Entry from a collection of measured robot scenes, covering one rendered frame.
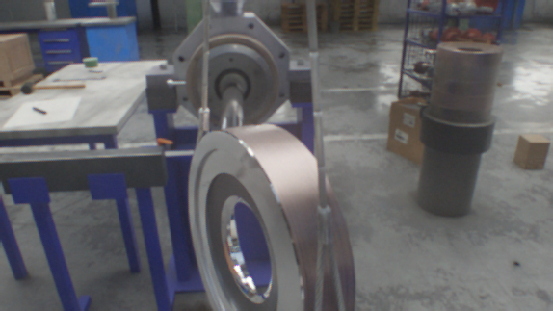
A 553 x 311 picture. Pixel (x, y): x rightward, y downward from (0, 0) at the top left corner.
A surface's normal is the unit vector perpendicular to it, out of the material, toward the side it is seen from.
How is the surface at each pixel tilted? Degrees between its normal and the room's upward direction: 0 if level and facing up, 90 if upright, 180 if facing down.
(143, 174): 90
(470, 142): 90
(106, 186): 90
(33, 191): 90
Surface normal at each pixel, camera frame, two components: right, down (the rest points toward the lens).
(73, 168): 0.09, 0.41
